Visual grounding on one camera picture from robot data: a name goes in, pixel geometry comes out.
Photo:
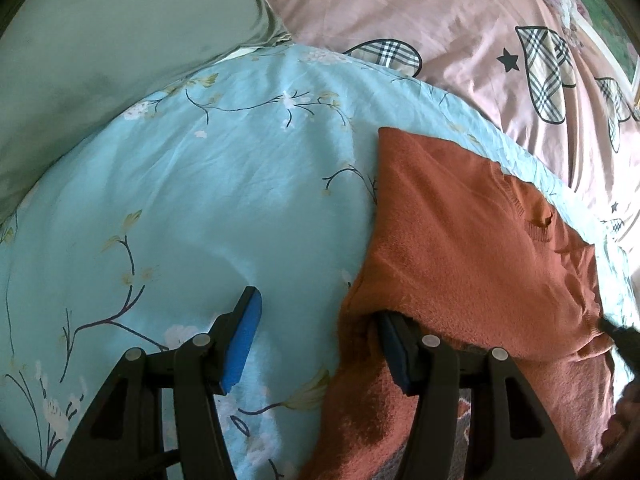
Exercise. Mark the light blue floral quilt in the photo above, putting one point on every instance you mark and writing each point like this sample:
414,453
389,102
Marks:
210,200

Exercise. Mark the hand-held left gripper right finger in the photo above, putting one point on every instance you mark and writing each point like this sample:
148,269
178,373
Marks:
395,357

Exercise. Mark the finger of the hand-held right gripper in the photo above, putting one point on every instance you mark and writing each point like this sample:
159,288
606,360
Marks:
625,342

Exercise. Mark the green pillow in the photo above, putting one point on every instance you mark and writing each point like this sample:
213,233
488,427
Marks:
100,60

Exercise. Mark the floral printed cloth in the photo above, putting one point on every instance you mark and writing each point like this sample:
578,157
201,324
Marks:
590,5

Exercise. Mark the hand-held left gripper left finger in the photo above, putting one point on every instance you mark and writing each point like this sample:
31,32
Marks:
243,342

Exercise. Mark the orange knit sweater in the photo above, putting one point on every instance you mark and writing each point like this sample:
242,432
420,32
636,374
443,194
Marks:
450,260

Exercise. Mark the pink plaid-heart bedsheet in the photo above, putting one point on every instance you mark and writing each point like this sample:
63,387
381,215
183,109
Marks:
465,40

